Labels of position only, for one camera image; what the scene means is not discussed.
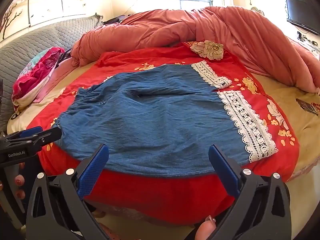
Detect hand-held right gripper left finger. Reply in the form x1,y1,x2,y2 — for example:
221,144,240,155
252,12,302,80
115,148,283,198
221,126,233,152
25,144,110,240

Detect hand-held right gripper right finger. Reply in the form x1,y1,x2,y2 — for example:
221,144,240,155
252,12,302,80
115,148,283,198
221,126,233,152
209,144,293,240

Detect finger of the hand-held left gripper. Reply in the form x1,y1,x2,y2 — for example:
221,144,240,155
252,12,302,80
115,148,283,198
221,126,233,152
4,126,43,142
31,127,62,147

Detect blue denim pants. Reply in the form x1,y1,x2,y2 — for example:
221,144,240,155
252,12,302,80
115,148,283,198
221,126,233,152
54,64,279,178

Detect person's left hand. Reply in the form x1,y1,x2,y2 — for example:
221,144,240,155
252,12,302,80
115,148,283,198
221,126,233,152
13,162,27,201

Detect person's right hand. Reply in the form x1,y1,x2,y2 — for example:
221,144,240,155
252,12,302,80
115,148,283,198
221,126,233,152
194,215,217,240

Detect pink floral pillow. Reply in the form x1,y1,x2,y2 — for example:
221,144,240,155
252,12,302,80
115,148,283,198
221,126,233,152
11,46,67,110

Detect pink dotted cloth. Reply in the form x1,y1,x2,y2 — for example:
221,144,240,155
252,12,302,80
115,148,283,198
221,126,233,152
99,225,119,240

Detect pale pink pillow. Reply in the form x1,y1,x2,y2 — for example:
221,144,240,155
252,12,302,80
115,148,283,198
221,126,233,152
32,57,75,103

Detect red floral blanket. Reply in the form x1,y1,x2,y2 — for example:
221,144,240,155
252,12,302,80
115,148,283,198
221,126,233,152
26,41,300,227

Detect grey quilted headboard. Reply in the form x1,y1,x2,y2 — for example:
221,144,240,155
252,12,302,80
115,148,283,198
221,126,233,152
0,14,104,133

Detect bed with beige sheet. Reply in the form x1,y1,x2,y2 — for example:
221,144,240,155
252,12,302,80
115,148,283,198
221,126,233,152
6,60,320,183

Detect dark cloth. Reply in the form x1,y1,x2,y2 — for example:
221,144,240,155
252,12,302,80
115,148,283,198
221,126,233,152
103,16,125,26

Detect salmon pink quilt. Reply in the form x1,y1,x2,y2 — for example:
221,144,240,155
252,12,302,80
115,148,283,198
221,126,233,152
71,6,320,94

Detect black flat television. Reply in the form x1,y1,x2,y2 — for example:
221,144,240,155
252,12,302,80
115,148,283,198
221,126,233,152
284,0,320,35

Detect blossom printed wall panel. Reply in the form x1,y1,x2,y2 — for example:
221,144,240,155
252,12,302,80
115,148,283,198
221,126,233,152
0,0,113,42

